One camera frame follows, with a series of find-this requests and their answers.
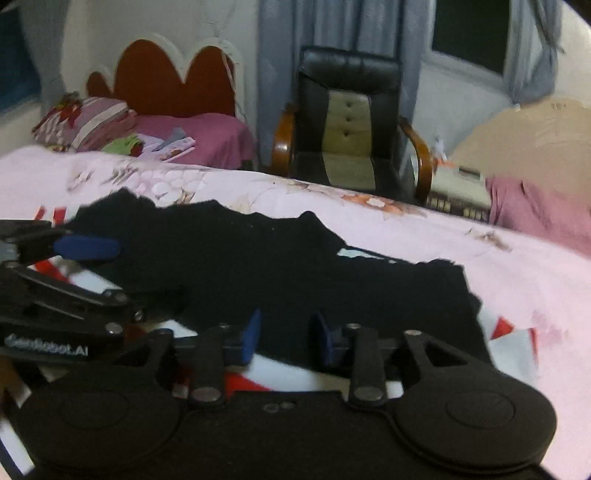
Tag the striped cat sweater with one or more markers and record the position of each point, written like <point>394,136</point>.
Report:
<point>450,415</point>

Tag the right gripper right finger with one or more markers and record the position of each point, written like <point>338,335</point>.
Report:
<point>361,353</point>

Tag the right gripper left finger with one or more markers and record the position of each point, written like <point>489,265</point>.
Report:
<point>208,354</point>

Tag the red heart headboard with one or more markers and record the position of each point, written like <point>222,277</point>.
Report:
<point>155,78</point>

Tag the striped pink pillow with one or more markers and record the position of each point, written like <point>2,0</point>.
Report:
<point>80,125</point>

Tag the white nightstand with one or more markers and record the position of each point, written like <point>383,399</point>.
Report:
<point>460,192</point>

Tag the left dark window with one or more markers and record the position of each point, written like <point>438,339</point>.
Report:
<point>19,79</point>

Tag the blue grey curtain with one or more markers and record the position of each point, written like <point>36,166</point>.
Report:
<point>43,23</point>
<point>531,66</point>
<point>334,33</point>

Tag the black leather armchair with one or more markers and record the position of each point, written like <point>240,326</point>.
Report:
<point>346,131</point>

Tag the dark window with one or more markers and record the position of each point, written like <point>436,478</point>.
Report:
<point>19,79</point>
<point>472,31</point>

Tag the cream arched headboard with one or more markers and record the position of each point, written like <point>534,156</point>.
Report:
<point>547,143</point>

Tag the pink floral bedsheet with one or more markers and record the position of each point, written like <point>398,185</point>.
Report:
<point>540,288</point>

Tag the blue grey middle curtain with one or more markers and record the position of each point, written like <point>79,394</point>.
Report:
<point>334,33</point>

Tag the blue grey right curtain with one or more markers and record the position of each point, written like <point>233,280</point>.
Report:
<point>531,66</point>

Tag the pink blanket right bed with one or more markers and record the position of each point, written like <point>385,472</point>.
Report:
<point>524,207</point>

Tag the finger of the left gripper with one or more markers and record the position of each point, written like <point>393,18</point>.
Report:
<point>23,287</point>
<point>29,241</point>

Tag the blue grey left curtain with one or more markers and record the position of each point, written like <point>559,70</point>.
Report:
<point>43,23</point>

